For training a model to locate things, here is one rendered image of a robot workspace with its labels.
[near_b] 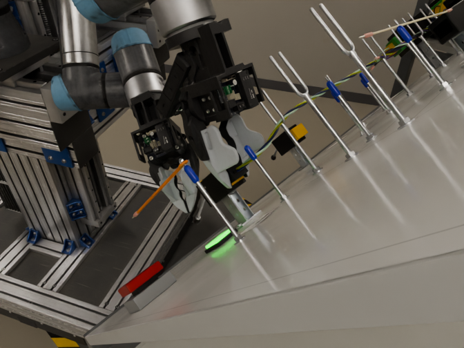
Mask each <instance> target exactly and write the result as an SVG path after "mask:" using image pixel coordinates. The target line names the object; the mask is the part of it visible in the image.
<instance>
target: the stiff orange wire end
mask: <svg viewBox="0 0 464 348"><path fill-rule="evenodd" d="M187 163H188V160H185V161H183V162H182V163H181V164H180V165H179V166H178V168H177V169H176V170H175V171H174V172H173V173H172V174H171V175H170V176H169V177H168V179H167V180H166V181H165V182H164V183H163V184H162V185H161V186H160V187H159V188H158V189H157V190H156V192H154V194H152V195H151V196H150V197H149V199H148V200H147V201H146V202H145V203H144V204H143V205H142V206H141V207H140V208H139V210H138V211H136V212H135V213H134V214H133V217H132V218H134V217H137V216H138V215H139V213H140V212H141V211H142V210H143V209H144V207H145V206H146V205H147V204H148V203H149V202H150V201H151V200H152V199H153V198H154V197H155V196H156V195H157V194H158V193H159V192H160V191H161V190H162V189H163V188H164V187H165V186H166V185H167V184H168V183H169V182H170V181H171V180H172V179H173V177H174V176H175V175H176V174H177V173H178V172H179V171H180V170H181V169H182V168H183V166H184V164H187Z"/></svg>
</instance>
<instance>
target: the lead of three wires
mask: <svg viewBox="0 0 464 348"><path fill-rule="evenodd" d="M281 124H282V118H281V119H280V120H279V121H278V123H277V124H276V125H275V128H274V130H273V132H272V133H271V134H270V136H269V138H268V140H267V142H266V143H265V144H264V145H263V146H262V147H261V148H260V149H259V150H258V151H257V153H256V155H257V158H258V157H259V156H260V155H261V154H262V153H263V151H265V150H266V149H267V148H268V147H269V145H270V144H271V142H272V140H273V138H274V137H275V136H276V134H277V132H278V130H279V128H280V125H281ZM252 161H253V160H252V159H251V158H249V159H247V160H246V161H245V162H243V164H242V165H240V166H238V167H237V168H236V170H237V169H238V170H237V172H239V171H241V170H242V169H243V168H245V167H246V166H247V165H248V164H249V163H250V162H252Z"/></svg>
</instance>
